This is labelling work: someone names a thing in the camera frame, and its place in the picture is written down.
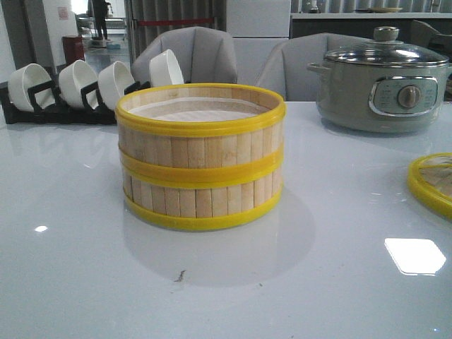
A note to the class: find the woven bamboo steamer lid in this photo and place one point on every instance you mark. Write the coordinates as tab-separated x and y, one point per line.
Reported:
429	181

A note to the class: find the bamboo steamer basket yellow rims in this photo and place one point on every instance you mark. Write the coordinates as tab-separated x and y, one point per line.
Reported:
203	209

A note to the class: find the liner paper in upper basket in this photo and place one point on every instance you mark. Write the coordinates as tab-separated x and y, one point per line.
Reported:
199	109

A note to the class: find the grey chair left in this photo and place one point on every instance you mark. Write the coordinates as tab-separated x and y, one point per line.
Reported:
205	55

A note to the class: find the grey chair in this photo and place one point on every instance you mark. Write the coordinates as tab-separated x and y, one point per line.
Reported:
285	70
205	55

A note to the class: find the grey chair right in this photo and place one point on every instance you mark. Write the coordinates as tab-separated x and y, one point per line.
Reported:
285	70

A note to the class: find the white bowl right end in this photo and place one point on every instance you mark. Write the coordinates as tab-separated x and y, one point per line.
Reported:
165	70

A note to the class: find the white bowl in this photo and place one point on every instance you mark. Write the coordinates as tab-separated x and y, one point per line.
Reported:
23	79
112	82
72	79

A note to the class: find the white cabinet in background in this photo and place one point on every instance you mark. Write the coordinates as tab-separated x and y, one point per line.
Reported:
256	27

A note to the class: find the green electric cooking pot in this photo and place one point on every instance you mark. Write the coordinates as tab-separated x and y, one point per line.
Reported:
380	99

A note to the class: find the black bowl rack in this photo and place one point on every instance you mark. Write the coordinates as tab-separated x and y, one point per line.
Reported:
94	110

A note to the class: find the red bin in background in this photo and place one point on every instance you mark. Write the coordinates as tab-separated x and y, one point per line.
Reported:
73	48

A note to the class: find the glass pot lid with knob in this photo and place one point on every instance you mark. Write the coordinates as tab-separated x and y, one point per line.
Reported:
386	50

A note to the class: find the person in background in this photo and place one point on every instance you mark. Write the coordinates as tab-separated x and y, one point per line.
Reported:
100	12

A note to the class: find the white bowl far left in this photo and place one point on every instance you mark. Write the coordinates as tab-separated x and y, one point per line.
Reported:
23	79

